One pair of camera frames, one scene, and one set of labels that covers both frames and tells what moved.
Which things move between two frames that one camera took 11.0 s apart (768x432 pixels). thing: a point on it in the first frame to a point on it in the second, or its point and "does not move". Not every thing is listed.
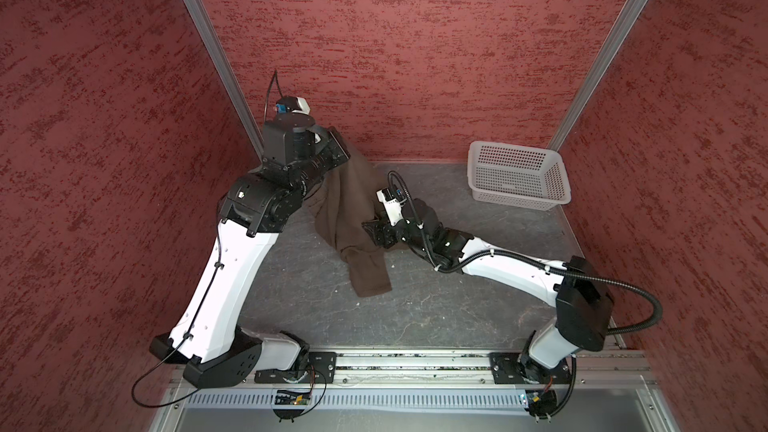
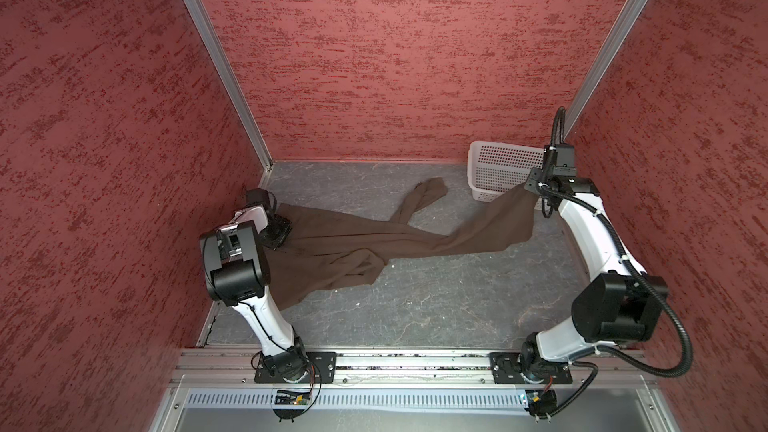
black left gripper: (331, 139) to (271, 243)
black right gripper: (382, 230) to (530, 182)
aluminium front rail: (592, 369) does not move
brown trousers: (344, 199) to (310, 242)
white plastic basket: (528, 177) does not move
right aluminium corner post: (623, 22) does not move
